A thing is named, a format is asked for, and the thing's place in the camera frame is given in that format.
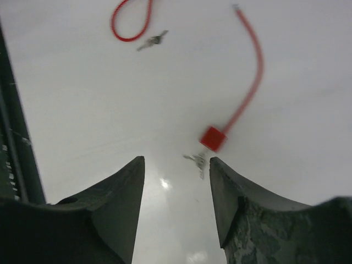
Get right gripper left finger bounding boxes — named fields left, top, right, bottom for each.
left=1, top=156, right=145, bottom=263

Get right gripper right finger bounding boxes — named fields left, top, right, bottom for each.
left=210, top=157, right=351, bottom=263

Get small silver key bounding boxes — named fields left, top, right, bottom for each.
left=137, top=30, right=168, bottom=52

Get small red cable padlock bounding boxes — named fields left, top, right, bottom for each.
left=109, top=0, right=153, bottom=42

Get keys of table red padlock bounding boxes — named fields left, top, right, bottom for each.
left=183, top=150, right=207, bottom=180

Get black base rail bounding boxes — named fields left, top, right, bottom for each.
left=1, top=33, right=46, bottom=205

